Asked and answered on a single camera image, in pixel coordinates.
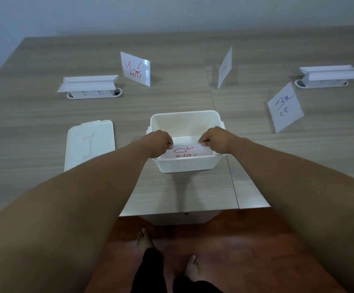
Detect person's right hand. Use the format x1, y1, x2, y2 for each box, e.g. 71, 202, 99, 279
198, 126, 241, 155

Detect person's left hand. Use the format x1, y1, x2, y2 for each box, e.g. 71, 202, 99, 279
140, 130, 174, 159

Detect white card with red writing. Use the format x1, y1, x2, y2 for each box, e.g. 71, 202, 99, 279
160, 143, 214, 160

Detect person's right forearm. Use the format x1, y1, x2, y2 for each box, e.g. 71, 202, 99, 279
228, 137, 354, 293

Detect person's left forearm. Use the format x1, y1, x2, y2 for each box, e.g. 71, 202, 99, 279
0, 138, 153, 293

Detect white plastic box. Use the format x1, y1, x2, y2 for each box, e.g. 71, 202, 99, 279
146, 110, 227, 174

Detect white under-table drawer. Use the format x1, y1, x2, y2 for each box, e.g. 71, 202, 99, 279
140, 210, 224, 226

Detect standing white card faint writing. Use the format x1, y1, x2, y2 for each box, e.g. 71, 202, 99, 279
217, 46, 233, 89

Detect white plastic box lid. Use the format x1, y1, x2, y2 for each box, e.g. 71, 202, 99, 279
64, 120, 116, 172

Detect standing white card red writing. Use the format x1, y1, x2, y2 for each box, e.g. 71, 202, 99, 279
120, 52, 151, 87

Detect standing white card blue writing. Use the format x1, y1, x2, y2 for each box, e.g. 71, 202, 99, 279
267, 82, 305, 134

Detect person's left foot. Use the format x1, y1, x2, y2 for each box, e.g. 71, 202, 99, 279
137, 228, 155, 251

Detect person's foot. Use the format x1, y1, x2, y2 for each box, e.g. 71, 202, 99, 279
137, 228, 155, 251
183, 255, 201, 282

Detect white table socket unit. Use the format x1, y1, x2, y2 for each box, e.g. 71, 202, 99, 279
57, 75, 123, 100
295, 65, 354, 89

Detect person's right foot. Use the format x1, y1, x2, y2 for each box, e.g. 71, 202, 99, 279
183, 255, 201, 282

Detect black trousers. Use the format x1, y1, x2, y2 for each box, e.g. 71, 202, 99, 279
130, 247, 224, 293

